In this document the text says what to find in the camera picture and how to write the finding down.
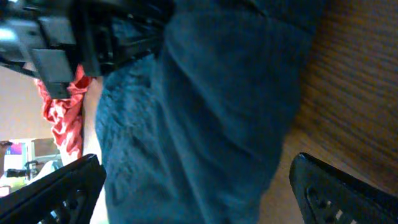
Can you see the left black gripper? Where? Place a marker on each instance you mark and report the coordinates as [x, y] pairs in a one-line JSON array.
[[50, 39]]

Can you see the navy blue shorts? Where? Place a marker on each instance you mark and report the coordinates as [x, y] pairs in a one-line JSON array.
[[194, 134]]

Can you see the red t-shirt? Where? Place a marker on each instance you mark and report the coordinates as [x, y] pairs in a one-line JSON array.
[[66, 117]]

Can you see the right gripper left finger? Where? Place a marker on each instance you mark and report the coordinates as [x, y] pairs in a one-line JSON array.
[[67, 195]]

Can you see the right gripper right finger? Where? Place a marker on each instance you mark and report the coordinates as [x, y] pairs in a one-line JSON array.
[[326, 194]]

